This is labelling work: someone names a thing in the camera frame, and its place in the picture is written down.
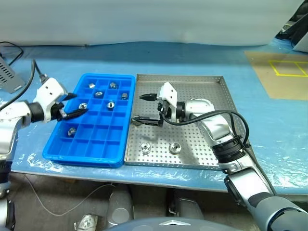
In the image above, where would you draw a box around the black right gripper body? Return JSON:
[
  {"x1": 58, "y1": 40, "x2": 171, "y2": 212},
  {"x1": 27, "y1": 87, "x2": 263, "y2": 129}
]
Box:
[{"x1": 156, "y1": 100, "x2": 175, "y2": 127}]

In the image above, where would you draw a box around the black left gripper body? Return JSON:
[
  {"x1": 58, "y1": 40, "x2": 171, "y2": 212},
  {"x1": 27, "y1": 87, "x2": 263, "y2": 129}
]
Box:
[{"x1": 51, "y1": 102, "x2": 67, "y2": 121}]

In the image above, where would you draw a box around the perforated steel tray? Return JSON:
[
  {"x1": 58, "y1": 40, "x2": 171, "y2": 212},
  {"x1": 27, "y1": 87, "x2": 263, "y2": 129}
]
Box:
[{"x1": 123, "y1": 73, "x2": 244, "y2": 170}]

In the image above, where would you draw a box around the blue plastic compartment tray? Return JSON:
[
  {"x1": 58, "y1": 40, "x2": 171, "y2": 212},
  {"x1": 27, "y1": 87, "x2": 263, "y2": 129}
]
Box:
[{"x1": 42, "y1": 73, "x2": 136, "y2": 168}]

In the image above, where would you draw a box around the grey vented metal box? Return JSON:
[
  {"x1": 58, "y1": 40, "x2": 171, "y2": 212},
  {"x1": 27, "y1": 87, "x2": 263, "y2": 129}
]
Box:
[{"x1": 0, "y1": 56, "x2": 26, "y2": 93}]

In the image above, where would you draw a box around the grey rounded cylinder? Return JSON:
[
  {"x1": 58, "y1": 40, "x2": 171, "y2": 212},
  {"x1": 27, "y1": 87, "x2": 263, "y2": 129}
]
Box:
[
  {"x1": 105, "y1": 189, "x2": 134, "y2": 228},
  {"x1": 168, "y1": 190, "x2": 205, "y2": 219}
]

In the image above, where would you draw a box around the brown cardboard sheet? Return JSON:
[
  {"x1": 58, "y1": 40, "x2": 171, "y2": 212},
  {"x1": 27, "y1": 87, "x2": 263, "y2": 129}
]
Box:
[{"x1": 244, "y1": 50, "x2": 308, "y2": 100}]

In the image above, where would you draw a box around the blue-grey robot torso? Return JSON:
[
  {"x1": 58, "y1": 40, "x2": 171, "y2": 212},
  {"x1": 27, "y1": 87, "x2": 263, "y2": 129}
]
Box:
[{"x1": 103, "y1": 216, "x2": 260, "y2": 231}]

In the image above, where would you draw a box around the crumpled white silver object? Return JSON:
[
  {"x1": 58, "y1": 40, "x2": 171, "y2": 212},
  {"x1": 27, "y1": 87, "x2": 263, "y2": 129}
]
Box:
[{"x1": 73, "y1": 213, "x2": 99, "y2": 231}]

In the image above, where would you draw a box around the black and grey equipment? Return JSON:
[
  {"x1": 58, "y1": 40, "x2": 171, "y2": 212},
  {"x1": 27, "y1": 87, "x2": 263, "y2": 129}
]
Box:
[{"x1": 274, "y1": 0, "x2": 308, "y2": 52}]

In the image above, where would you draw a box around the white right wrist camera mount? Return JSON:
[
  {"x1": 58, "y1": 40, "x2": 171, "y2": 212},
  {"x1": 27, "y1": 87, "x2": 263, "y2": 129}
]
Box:
[{"x1": 157, "y1": 82, "x2": 179, "y2": 121}]

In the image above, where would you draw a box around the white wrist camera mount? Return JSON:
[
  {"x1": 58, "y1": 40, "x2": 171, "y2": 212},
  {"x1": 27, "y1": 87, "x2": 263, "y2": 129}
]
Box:
[
  {"x1": 157, "y1": 82, "x2": 179, "y2": 121},
  {"x1": 33, "y1": 77, "x2": 69, "y2": 122}
]

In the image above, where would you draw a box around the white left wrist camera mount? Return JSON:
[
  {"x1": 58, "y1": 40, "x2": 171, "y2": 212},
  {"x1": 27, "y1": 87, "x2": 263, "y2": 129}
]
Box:
[{"x1": 33, "y1": 77, "x2": 69, "y2": 122}]

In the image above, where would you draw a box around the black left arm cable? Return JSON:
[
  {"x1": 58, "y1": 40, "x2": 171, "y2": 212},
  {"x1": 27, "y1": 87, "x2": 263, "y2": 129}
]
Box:
[{"x1": 0, "y1": 59, "x2": 49, "y2": 110}]

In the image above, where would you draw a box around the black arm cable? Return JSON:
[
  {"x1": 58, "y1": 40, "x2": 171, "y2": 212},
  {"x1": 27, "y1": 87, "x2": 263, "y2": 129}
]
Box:
[
  {"x1": 161, "y1": 109, "x2": 277, "y2": 197},
  {"x1": 0, "y1": 59, "x2": 49, "y2": 110}
]

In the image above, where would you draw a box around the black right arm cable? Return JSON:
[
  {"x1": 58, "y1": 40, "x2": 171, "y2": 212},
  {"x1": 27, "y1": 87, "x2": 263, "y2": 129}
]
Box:
[{"x1": 161, "y1": 109, "x2": 277, "y2": 197}]

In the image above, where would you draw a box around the black looped cable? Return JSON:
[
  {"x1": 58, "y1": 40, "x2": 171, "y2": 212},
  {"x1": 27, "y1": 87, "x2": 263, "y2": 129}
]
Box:
[{"x1": 0, "y1": 41, "x2": 25, "y2": 67}]

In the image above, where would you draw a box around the thin white cable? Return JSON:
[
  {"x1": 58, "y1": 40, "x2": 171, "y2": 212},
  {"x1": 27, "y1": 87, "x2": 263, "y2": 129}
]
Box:
[{"x1": 23, "y1": 174, "x2": 116, "y2": 216}]

